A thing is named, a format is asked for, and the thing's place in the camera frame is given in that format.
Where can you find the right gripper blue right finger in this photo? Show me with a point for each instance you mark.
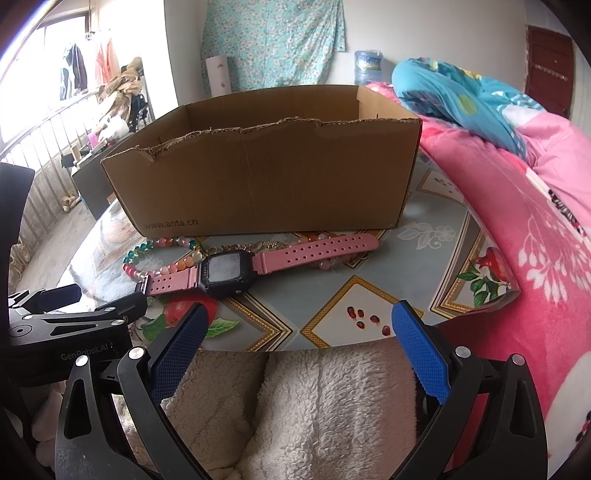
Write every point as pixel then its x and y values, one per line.
pixel 511 440

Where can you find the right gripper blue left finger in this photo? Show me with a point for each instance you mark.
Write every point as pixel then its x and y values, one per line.
pixel 90 442

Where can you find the pink strap digital watch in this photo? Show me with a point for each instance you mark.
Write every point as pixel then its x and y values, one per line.
pixel 235 269

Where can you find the grey cabinet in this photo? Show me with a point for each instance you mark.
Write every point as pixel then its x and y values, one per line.
pixel 92 183

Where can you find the metal balcony railing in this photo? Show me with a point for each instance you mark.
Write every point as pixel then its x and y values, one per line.
pixel 62 136

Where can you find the fruit pattern table cover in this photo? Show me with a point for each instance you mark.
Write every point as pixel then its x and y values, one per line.
pixel 439 259

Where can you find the pile of clothes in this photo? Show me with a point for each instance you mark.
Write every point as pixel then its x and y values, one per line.
pixel 123 97

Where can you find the hanging dark jacket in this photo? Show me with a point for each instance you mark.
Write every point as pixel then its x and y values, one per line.
pixel 73 74

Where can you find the hanging pink garment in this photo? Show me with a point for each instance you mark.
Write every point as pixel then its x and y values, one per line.
pixel 107 66

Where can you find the brown cardboard box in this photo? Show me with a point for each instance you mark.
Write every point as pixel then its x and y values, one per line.
pixel 285 159

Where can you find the blue patterned quilt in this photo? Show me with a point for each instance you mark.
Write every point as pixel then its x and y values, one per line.
pixel 482 105

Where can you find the dark red door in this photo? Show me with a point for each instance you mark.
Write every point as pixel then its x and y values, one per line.
pixel 550 70

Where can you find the teal floral wall cloth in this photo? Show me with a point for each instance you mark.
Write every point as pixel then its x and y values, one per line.
pixel 275 43

